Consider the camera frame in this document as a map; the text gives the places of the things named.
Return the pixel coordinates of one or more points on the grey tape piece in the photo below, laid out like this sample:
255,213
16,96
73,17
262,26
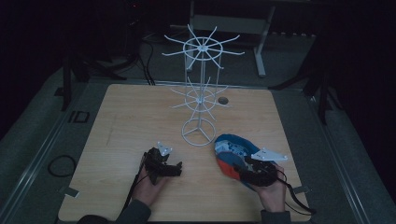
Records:
301,189
71,192

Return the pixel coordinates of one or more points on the black tripod stand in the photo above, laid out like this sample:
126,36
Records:
323,90
66,84

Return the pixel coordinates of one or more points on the blue and orange cap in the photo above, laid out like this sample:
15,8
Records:
230,152

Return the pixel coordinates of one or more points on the person's left hand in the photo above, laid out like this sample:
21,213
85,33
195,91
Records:
149,189

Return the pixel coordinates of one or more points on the white metal desk frame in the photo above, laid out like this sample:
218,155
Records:
230,24

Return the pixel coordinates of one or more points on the grey table grommet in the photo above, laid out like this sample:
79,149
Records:
223,100

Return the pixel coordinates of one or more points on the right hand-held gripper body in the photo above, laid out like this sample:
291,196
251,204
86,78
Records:
263,174

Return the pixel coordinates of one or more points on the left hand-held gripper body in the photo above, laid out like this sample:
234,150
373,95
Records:
154,164

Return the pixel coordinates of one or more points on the person's right hand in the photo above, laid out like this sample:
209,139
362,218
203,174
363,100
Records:
274,194

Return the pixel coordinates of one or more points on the black floor bracket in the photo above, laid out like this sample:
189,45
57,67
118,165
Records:
79,117

